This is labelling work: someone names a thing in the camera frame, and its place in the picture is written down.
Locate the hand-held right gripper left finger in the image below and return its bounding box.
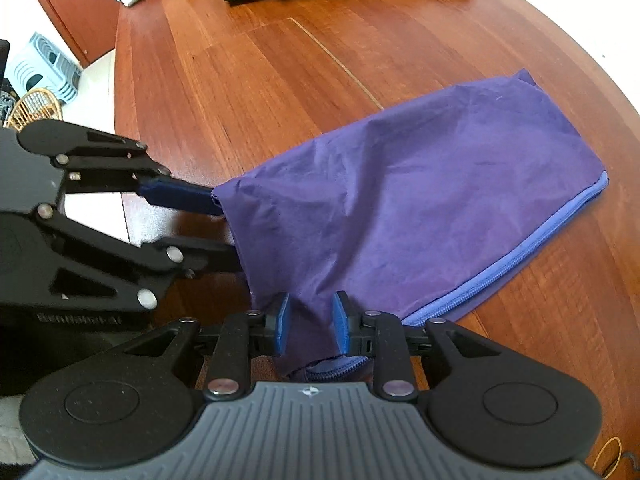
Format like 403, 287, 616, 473
120, 292, 292, 402

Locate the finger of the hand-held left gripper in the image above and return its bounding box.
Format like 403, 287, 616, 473
15, 119, 225, 217
32, 202, 246, 313

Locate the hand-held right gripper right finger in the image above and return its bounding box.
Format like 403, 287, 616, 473
332, 290, 503, 403

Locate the purple shopping bag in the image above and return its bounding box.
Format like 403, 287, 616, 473
212, 67, 611, 383

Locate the rattan chair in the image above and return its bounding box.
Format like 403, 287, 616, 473
2, 87, 65, 131

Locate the light blue plastic basket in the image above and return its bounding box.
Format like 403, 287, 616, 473
7, 31, 83, 106

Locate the brown wooden door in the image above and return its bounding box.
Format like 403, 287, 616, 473
15, 0, 131, 68

